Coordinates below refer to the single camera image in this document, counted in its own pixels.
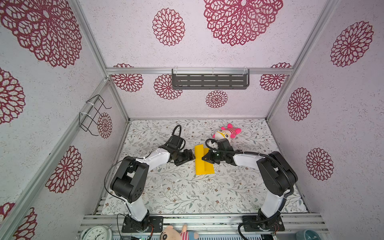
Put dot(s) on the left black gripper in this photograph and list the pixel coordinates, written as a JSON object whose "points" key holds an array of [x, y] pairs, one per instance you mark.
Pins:
{"points": [[189, 155]]}

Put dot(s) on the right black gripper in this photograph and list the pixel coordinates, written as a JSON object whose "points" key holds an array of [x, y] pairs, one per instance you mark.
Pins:
{"points": [[209, 159]]}

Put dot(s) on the yellow square paper sheet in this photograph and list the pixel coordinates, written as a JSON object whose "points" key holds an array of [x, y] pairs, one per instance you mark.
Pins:
{"points": [[202, 167]]}

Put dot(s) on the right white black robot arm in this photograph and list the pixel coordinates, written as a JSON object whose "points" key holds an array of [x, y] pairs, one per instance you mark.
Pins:
{"points": [[278, 176]]}

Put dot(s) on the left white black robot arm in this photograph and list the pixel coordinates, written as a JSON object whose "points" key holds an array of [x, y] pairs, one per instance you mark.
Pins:
{"points": [[129, 181]]}

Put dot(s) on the pink white plush toy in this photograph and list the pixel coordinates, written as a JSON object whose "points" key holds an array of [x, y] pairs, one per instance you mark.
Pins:
{"points": [[229, 132]]}

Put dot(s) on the pig plush striped shirt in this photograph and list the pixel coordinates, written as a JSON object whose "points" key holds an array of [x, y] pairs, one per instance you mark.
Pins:
{"points": [[169, 233]]}

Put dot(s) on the white analog alarm clock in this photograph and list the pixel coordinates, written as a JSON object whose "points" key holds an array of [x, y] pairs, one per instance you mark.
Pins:
{"points": [[97, 233]]}

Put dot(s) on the teal round clock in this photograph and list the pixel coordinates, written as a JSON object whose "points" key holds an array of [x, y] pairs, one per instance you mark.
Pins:
{"points": [[307, 235]]}

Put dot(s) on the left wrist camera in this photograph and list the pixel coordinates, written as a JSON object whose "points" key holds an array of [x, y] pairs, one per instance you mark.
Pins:
{"points": [[174, 144]]}

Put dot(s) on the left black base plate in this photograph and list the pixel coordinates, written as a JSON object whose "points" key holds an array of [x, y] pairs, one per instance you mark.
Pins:
{"points": [[150, 224]]}

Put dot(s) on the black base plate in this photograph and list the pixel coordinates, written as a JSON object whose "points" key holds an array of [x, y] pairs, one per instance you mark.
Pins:
{"points": [[150, 224], [274, 225]]}

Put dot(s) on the dark grey wall shelf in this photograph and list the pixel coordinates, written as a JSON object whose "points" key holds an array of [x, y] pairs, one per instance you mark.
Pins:
{"points": [[210, 81]]}

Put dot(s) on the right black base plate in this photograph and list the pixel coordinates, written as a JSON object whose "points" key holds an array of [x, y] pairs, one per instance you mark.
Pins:
{"points": [[274, 225]]}

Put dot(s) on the black wire wall rack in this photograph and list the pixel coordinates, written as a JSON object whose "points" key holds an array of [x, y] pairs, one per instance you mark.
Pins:
{"points": [[96, 121]]}

